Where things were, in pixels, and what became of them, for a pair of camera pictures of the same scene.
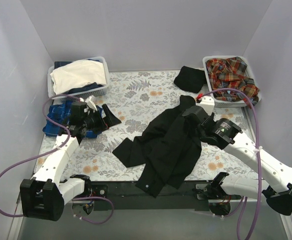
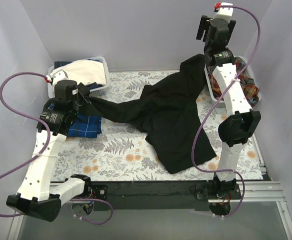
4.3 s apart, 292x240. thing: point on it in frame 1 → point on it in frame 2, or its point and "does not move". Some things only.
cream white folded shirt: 77,73 does not move
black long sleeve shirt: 168,148 → 169,112
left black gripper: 103,119 → 83,91
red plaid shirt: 230,73 does not move
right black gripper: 194,114 → 201,28
